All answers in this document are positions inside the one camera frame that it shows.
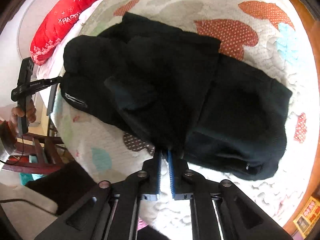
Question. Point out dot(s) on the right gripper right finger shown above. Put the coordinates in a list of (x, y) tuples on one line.
[(180, 186)]

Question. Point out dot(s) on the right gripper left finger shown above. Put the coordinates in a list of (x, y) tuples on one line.
[(150, 188)]

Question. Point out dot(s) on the black pants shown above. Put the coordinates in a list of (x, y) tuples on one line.
[(173, 89)]

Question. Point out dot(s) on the person's left hand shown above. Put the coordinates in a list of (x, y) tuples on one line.
[(17, 112)]

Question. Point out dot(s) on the white bed sheet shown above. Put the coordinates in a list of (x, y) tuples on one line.
[(54, 64)]

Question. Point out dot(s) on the dark red wooden chair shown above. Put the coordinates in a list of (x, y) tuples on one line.
[(34, 154)]

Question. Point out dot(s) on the red long pillow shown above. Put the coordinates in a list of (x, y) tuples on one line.
[(55, 26)]

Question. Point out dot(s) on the heart patterned quilt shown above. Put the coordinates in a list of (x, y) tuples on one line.
[(266, 34)]

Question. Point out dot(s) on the wooden bed frame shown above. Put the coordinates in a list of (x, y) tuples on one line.
[(308, 11)]

